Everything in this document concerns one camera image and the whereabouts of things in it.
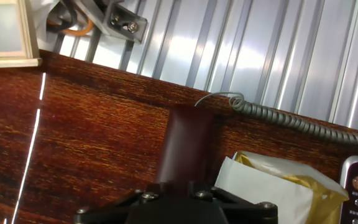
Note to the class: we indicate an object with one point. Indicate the gold tissue pack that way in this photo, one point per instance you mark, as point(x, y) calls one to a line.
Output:
point(259, 189)

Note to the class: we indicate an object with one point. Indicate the orange tube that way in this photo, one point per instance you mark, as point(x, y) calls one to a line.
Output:
point(79, 32)

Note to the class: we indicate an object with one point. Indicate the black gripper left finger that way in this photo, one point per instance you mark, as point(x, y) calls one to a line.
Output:
point(120, 205)

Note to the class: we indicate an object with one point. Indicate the grey metal corner bracket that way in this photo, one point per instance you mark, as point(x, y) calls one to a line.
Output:
point(120, 21)

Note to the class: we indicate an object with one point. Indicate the maroon telephone handset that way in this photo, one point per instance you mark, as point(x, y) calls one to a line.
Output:
point(185, 146)

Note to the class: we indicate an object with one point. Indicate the glossy brown wooden board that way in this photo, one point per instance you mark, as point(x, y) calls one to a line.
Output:
point(89, 140)

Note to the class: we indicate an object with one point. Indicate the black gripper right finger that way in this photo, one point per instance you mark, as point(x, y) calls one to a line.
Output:
point(247, 211)

